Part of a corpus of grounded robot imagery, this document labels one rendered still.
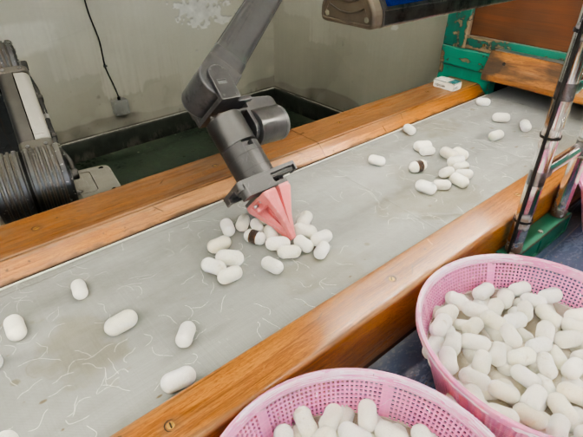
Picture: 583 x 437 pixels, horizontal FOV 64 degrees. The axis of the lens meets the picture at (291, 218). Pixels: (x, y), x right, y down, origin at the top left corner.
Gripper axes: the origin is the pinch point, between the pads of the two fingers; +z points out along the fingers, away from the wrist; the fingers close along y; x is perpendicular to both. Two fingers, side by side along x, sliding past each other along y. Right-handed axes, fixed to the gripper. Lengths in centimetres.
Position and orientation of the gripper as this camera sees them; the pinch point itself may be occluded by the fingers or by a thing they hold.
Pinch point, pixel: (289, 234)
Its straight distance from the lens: 66.2
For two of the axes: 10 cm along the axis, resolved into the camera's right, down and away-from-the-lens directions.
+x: -4.3, 3.6, 8.3
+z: 5.0, 8.6, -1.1
